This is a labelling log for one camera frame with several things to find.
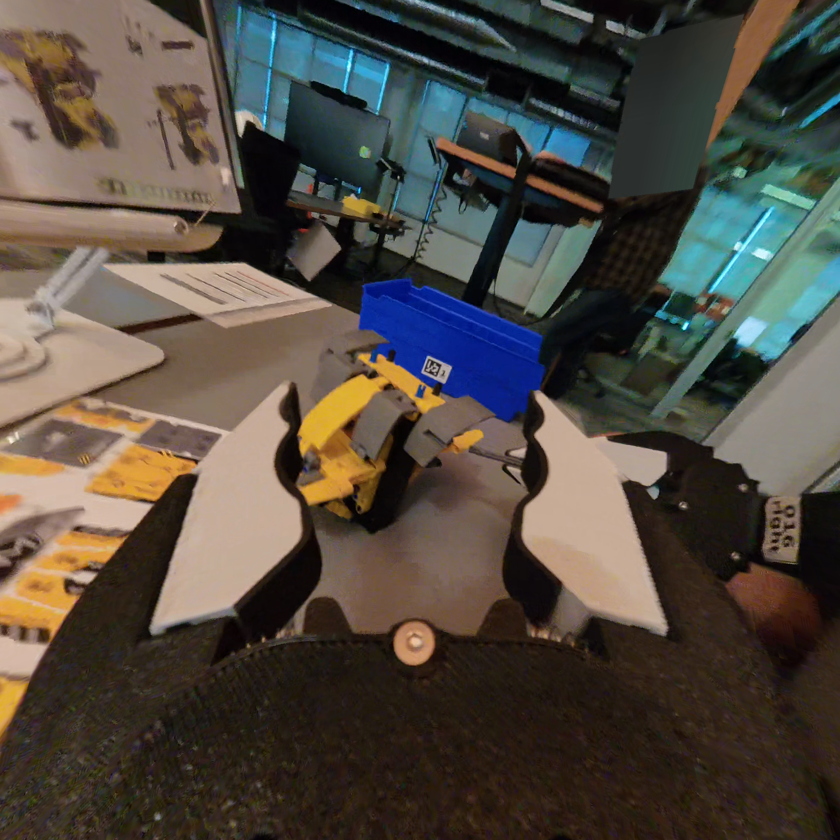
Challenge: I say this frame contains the coiled black cable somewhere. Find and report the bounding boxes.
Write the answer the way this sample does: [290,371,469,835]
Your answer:
[415,180,450,263]

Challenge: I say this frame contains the black computer monitor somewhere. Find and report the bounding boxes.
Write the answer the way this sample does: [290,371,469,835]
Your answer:
[283,82,392,198]

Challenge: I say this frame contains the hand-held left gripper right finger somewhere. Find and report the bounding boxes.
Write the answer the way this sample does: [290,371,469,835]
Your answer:
[504,390,670,641]

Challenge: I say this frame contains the open laptop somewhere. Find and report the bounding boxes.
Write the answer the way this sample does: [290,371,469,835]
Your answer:
[457,112,521,161]

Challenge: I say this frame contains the yellow sticker sheet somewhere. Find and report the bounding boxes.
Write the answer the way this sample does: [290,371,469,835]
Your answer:
[0,397,227,680]

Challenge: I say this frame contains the open instruction booklet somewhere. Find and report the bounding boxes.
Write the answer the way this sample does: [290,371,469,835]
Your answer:
[0,0,241,215]

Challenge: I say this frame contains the black office chair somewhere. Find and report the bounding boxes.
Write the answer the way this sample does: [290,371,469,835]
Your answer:
[238,123,304,277]

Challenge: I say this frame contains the blue plastic bin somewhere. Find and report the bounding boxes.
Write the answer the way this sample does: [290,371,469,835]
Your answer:
[359,279,546,422]

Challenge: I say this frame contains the person's right hand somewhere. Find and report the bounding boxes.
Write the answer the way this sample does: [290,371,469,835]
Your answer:
[727,566,826,665]

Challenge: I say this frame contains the standing desk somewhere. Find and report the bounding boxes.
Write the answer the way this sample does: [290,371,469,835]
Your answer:
[435,136,606,309]

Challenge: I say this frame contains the dark bag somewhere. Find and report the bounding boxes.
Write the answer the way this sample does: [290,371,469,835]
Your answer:
[530,152,611,206]

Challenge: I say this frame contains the yellow toy brick vehicle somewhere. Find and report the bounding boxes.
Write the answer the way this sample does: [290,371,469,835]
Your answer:
[295,328,473,534]

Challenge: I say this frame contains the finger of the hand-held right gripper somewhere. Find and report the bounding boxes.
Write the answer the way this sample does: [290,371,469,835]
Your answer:
[594,438,668,488]

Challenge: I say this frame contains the white book stand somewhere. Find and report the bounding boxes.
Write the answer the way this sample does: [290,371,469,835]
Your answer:
[0,0,247,427]

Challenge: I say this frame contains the printed paper sheet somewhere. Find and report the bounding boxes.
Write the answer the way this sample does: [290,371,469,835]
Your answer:
[105,262,332,329]

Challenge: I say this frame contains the wooden desk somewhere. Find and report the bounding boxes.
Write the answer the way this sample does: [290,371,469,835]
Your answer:
[287,193,409,271]

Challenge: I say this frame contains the hanging white paper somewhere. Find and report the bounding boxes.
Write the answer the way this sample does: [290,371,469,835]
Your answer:
[289,220,342,281]

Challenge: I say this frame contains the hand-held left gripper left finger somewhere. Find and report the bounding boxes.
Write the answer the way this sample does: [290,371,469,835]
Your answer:
[148,381,324,636]

